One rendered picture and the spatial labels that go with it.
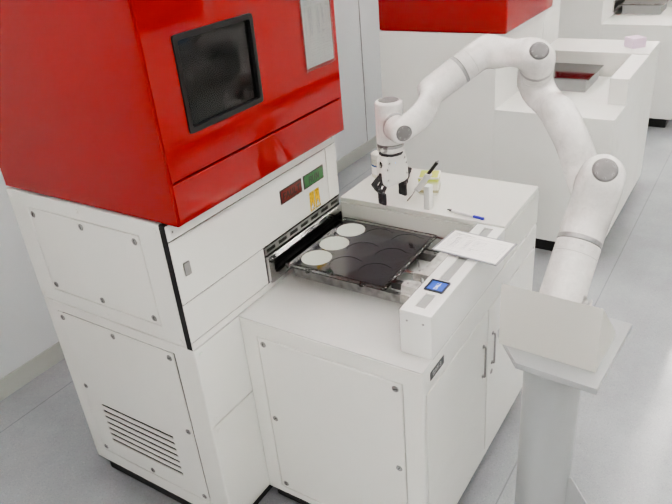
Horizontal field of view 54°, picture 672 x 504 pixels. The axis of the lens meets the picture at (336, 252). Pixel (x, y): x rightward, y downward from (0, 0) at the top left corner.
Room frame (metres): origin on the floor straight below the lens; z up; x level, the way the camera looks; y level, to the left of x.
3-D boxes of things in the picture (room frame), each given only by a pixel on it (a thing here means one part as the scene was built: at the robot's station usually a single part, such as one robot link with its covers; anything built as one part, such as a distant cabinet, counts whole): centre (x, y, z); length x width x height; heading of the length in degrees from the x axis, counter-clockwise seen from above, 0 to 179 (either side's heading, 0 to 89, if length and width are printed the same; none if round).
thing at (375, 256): (1.92, -0.09, 0.90); 0.34 x 0.34 x 0.01; 55
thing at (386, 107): (1.93, -0.20, 1.32); 0.09 x 0.08 x 0.13; 15
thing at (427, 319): (1.66, -0.35, 0.89); 0.55 x 0.09 x 0.14; 145
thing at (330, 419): (1.93, -0.22, 0.41); 0.97 x 0.64 x 0.82; 145
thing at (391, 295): (1.79, -0.07, 0.84); 0.50 x 0.02 x 0.03; 55
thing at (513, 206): (2.18, -0.39, 0.89); 0.62 x 0.35 x 0.14; 55
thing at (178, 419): (2.09, 0.49, 0.41); 0.82 x 0.71 x 0.82; 145
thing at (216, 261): (1.89, 0.21, 1.02); 0.82 x 0.03 x 0.40; 145
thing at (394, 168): (1.94, -0.20, 1.18); 0.10 x 0.07 x 0.11; 129
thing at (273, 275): (2.03, 0.09, 0.89); 0.44 x 0.02 x 0.10; 145
